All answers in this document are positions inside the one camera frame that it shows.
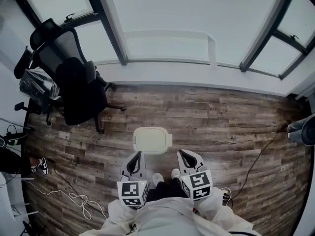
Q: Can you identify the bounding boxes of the white cable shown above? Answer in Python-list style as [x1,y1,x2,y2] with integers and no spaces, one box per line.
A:
[23,180,109,221]

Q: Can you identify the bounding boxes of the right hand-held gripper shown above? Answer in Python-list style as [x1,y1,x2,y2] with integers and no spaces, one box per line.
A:
[176,149,214,201]

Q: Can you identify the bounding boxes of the white power strip with plugs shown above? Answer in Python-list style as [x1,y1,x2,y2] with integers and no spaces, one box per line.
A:
[220,187,233,206]

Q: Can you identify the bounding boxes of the clear plastic bag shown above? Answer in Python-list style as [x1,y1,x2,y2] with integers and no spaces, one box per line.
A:
[19,67,61,100]

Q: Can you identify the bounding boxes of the person's black trouser legs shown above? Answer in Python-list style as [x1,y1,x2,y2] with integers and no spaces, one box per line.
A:
[146,178,190,203]

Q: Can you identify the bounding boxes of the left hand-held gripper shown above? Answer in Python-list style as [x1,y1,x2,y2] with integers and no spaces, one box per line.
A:
[117,150,150,210]

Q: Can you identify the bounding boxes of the black mesh office chair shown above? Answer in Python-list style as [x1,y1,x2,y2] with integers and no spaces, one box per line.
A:
[29,18,126,134]

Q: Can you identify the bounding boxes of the thin grey rod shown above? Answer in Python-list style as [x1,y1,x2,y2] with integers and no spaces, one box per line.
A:
[0,118,35,132]

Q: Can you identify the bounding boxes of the person's white jacket torso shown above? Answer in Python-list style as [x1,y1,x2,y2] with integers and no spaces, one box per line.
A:
[135,197,205,236]

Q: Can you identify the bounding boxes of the black metal stand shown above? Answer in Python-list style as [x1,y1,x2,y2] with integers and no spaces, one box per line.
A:
[22,220,47,236]

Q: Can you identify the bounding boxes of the person's right forearm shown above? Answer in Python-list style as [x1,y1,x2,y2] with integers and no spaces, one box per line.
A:
[194,187,254,236]

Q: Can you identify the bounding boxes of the long black cable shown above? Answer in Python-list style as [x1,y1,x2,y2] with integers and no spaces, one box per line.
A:
[222,124,288,206]

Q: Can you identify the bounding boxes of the person's left forearm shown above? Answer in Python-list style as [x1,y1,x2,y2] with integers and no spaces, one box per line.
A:
[99,200,138,236]

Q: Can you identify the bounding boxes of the thin black cable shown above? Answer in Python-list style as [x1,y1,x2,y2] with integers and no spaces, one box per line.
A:
[48,158,109,218]

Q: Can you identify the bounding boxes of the person's white left shoe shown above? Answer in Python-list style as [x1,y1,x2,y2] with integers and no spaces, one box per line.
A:
[152,172,165,186]

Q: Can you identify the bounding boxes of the white desk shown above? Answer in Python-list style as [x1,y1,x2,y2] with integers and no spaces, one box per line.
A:
[0,171,40,236]

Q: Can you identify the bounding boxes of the black office chair with bag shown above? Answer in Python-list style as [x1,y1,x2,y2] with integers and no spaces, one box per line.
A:
[13,45,62,126]

